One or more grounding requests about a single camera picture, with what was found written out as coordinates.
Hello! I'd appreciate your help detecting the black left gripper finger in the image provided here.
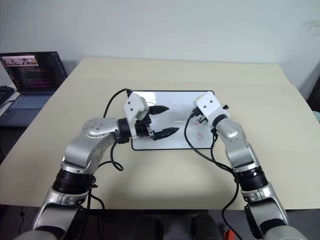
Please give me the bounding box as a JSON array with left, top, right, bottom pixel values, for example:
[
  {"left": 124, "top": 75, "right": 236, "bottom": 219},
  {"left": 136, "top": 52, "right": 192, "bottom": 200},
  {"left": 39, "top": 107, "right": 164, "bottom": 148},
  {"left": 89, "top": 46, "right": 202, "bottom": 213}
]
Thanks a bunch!
[
  {"left": 148, "top": 105, "right": 170, "bottom": 116},
  {"left": 151, "top": 127, "right": 180, "bottom": 142}
]

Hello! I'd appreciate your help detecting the white whiteboard with black frame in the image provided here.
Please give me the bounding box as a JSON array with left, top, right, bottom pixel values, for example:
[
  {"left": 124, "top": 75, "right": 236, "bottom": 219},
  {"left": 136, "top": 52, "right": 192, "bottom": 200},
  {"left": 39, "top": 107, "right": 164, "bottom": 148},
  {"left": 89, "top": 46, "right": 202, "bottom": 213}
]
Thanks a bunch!
[{"left": 130, "top": 89, "right": 217, "bottom": 152}]

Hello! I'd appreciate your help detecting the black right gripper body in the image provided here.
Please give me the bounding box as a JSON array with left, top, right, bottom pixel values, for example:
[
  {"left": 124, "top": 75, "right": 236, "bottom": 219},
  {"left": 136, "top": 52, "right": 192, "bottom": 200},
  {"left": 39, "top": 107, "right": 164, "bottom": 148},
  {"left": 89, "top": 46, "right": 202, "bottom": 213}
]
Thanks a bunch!
[{"left": 190, "top": 106, "right": 209, "bottom": 125}]

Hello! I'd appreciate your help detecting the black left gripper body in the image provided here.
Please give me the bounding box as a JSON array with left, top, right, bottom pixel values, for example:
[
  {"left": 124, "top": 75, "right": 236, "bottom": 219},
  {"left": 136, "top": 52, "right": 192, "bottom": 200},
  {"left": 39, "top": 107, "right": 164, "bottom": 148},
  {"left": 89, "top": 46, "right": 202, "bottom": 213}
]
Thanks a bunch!
[{"left": 134, "top": 114, "right": 154, "bottom": 140}]

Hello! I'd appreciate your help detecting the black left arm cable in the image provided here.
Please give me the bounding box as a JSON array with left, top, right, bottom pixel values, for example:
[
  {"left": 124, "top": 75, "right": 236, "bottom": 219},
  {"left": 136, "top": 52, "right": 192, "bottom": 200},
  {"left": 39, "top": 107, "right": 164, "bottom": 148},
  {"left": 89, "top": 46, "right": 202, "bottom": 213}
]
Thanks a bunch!
[{"left": 85, "top": 88, "right": 133, "bottom": 214}]

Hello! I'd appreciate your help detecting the open grey laptop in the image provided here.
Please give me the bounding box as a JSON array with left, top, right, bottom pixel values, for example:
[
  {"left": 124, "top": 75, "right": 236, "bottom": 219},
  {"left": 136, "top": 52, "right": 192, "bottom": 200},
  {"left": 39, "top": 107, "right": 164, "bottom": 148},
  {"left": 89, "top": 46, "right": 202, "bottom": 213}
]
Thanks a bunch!
[{"left": 0, "top": 51, "right": 69, "bottom": 127}]

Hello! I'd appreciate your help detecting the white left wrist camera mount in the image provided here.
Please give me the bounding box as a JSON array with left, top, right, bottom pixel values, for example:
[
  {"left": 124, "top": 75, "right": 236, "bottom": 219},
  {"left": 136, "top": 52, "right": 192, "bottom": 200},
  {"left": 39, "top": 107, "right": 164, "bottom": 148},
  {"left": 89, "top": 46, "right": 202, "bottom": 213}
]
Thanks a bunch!
[{"left": 123, "top": 91, "right": 151, "bottom": 124}]

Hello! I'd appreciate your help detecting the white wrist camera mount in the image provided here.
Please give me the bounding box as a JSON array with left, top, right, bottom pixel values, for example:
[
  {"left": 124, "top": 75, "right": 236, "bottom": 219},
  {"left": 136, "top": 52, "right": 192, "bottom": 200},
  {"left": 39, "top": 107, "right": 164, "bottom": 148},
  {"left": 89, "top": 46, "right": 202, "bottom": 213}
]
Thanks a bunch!
[
  {"left": 123, "top": 91, "right": 151, "bottom": 124},
  {"left": 195, "top": 91, "right": 231, "bottom": 126}
]

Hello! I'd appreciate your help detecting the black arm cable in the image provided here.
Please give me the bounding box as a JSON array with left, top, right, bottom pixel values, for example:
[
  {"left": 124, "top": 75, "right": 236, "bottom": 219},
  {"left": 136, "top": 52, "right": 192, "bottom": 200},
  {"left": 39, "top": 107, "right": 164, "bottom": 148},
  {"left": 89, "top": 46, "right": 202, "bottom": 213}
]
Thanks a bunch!
[
  {"left": 184, "top": 112, "right": 240, "bottom": 237},
  {"left": 85, "top": 88, "right": 133, "bottom": 214}
]

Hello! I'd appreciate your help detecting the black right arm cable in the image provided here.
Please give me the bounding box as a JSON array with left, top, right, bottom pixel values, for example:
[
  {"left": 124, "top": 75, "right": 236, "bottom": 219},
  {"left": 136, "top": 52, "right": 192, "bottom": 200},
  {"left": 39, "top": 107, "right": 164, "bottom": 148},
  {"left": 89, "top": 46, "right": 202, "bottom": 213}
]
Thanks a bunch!
[{"left": 184, "top": 112, "right": 240, "bottom": 237}]

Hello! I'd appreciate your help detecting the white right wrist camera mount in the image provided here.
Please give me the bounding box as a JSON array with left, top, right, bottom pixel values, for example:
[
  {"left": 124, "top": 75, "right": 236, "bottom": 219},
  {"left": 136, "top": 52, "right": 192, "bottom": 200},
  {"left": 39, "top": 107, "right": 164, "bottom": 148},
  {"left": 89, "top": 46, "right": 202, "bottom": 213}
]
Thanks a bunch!
[{"left": 195, "top": 91, "right": 231, "bottom": 126}]

